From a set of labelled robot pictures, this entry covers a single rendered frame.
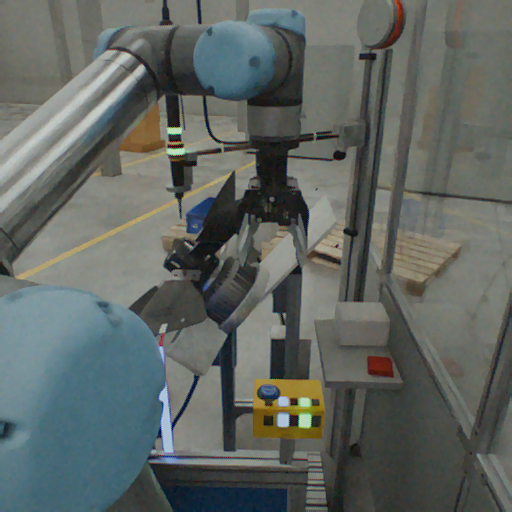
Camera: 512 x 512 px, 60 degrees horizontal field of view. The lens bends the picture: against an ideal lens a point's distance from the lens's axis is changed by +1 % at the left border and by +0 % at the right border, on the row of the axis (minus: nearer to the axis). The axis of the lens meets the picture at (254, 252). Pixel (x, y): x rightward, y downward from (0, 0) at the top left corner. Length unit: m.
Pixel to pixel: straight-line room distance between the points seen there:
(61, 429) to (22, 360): 0.04
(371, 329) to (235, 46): 1.23
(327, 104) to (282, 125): 7.67
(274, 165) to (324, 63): 7.68
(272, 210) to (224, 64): 0.23
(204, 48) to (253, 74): 0.06
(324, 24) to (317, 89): 5.46
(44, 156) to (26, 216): 0.06
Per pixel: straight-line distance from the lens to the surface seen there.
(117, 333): 0.25
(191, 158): 1.20
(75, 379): 0.24
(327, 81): 8.24
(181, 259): 1.34
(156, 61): 0.54
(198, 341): 1.34
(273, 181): 0.60
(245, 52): 0.47
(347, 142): 1.50
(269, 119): 0.59
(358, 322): 1.54
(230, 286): 1.33
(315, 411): 1.04
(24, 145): 0.43
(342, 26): 13.46
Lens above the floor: 1.78
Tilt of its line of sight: 24 degrees down
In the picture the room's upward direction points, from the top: straight up
